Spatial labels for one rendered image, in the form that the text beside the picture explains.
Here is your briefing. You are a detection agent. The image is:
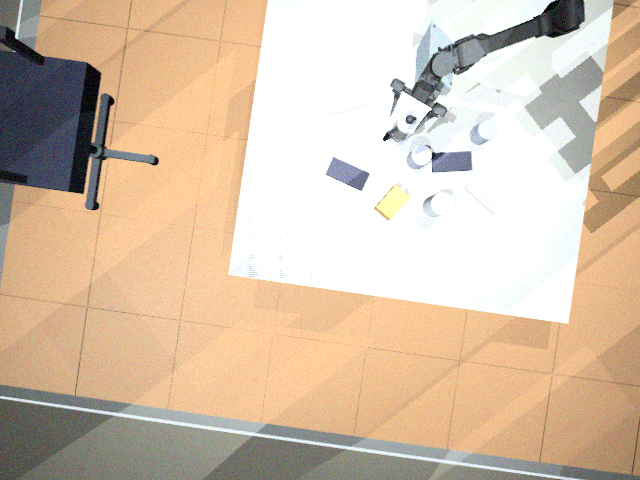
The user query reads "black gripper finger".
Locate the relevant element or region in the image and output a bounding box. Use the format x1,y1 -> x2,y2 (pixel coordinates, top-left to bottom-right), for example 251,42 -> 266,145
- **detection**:
390,89 -> 401,116
415,110 -> 439,131

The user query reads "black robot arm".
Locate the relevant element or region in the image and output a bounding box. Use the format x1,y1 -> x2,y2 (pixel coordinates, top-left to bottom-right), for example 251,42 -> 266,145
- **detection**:
412,0 -> 585,103

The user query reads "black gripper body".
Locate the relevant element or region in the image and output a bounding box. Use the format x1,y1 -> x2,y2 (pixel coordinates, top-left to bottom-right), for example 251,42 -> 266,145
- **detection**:
390,69 -> 448,117

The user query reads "glass french press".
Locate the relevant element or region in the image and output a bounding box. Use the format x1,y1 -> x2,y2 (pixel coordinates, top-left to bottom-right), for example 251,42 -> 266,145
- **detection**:
383,112 -> 418,145

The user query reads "grey cylinder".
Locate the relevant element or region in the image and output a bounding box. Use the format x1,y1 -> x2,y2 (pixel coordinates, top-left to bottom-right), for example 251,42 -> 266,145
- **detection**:
423,192 -> 454,217
469,119 -> 499,145
407,145 -> 432,169

